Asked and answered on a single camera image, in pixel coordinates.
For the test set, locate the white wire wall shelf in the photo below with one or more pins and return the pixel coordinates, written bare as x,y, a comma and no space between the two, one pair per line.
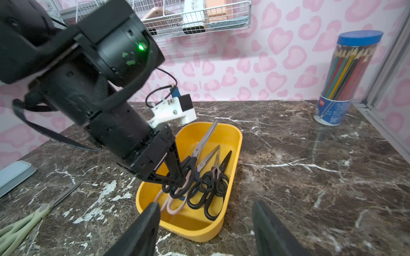
73,12

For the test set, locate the pink kitchen scissors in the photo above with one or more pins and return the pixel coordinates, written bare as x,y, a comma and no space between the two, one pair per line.
172,205

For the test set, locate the cream green handled scissors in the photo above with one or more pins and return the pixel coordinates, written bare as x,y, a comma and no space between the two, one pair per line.
13,234

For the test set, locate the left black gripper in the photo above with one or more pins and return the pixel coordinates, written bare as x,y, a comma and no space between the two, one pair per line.
149,154

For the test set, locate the all black scissors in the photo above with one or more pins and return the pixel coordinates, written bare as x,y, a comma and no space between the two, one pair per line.
219,181

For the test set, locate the yellow plastic storage box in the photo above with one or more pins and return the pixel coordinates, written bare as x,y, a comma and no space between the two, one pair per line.
199,214

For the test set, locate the pink case on shelf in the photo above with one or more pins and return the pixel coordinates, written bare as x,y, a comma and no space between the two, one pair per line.
218,10

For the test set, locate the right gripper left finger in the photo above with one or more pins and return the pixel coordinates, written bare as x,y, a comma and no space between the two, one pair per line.
140,238

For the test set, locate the black handled medium scissors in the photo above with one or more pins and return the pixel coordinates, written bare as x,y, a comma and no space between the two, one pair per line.
204,187

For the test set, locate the light blue pencil case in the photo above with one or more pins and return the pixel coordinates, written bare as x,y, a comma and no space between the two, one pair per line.
14,174

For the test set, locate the white floral case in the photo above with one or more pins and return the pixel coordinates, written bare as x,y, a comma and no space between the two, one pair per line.
194,17

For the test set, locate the black handled steel scissors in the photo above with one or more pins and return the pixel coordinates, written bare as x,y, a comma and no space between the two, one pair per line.
190,168

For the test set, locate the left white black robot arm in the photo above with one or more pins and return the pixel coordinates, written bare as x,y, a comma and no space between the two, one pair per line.
88,71

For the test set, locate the blue handled scissors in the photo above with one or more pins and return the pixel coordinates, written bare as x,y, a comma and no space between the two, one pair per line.
205,161

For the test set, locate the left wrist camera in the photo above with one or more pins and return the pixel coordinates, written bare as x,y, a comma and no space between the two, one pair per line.
178,108

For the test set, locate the blue lid pencil tube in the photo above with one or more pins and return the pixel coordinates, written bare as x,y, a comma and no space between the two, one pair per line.
352,55

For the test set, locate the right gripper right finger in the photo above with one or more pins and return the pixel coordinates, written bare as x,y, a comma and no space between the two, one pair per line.
272,236

